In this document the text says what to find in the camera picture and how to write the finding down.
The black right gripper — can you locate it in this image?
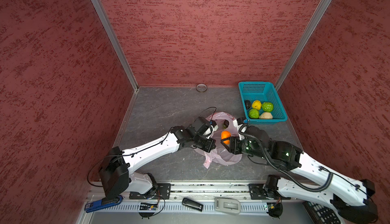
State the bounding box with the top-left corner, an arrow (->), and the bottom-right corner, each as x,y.
220,136 -> 268,159

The pink plastic bag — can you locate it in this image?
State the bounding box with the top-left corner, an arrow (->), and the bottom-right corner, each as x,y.
195,112 -> 242,169

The orange fruit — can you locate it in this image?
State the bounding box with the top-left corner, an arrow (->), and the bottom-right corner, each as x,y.
221,131 -> 231,140

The dark avocado fruit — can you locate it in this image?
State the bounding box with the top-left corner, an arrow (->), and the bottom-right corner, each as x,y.
244,100 -> 252,110

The beige brown fruit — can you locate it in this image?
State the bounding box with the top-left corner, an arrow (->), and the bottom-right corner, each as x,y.
259,112 -> 273,119

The yellow fruit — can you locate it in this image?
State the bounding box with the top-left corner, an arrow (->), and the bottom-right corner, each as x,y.
251,100 -> 262,110

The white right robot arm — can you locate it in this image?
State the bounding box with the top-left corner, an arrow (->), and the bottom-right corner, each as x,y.
221,124 -> 378,224

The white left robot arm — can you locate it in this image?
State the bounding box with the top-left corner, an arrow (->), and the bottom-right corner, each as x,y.
98,116 -> 218,200

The dark green pepper fruit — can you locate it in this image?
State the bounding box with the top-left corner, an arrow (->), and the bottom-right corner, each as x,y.
222,120 -> 230,129

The teal plastic basket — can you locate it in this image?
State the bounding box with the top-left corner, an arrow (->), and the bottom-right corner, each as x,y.
238,81 -> 287,124

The black remote stick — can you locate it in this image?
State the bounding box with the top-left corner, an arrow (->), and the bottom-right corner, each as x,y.
182,198 -> 204,212

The right circuit board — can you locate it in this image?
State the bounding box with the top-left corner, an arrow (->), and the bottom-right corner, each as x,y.
267,203 -> 283,219

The circuit board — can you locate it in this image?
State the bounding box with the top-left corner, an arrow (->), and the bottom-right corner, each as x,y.
267,203 -> 283,219
139,203 -> 159,211

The left circuit board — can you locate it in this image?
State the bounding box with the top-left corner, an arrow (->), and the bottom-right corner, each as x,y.
139,203 -> 159,211

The black calculator keypad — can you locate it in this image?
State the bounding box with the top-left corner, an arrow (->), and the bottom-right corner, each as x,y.
303,201 -> 341,224

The blue utility tool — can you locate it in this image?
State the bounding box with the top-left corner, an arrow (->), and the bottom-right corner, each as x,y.
84,195 -> 124,213

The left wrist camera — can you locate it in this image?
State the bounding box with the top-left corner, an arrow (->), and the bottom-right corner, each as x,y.
190,116 -> 218,137

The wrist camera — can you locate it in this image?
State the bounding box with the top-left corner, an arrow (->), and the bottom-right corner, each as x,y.
233,117 -> 248,133
190,116 -> 218,137

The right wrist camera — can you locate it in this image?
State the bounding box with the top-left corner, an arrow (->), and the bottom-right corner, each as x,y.
233,117 -> 248,133

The aluminium front rail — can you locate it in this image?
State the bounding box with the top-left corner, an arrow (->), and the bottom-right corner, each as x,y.
85,180 -> 331,202

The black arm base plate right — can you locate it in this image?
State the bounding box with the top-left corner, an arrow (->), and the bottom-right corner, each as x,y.
248,183 -> 291,200

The grey plastic handle device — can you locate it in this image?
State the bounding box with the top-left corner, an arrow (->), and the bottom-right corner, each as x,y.
214,198 -> 241,215

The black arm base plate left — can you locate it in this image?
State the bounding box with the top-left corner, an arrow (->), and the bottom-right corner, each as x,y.
129,183 -> 172,200

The aluminium corner post right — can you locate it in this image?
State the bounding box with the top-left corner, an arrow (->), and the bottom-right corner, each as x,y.
274,0 -> 332,91

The aluminium corner post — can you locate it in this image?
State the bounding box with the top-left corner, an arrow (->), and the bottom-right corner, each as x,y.
274,0 -> 332,91
91,0 -> 139,93

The aluminium corner post left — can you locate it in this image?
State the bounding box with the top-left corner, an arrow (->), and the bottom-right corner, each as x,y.
91,0 -> 139,93

